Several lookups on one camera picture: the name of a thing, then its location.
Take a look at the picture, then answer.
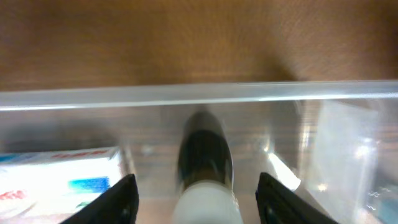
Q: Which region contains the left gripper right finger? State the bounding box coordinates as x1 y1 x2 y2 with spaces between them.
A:
256 172 336 224

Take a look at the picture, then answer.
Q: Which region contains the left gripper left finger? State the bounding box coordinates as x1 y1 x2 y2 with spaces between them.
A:
61 174 139 224

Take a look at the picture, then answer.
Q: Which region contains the dark bottle white cap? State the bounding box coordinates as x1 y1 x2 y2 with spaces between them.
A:
172 111 243 224

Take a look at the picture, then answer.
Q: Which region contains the Panadol medicine box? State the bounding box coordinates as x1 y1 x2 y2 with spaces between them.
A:
1 147 123 223

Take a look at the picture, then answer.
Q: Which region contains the clear plastic container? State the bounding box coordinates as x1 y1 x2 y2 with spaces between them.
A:
1 81 397 223

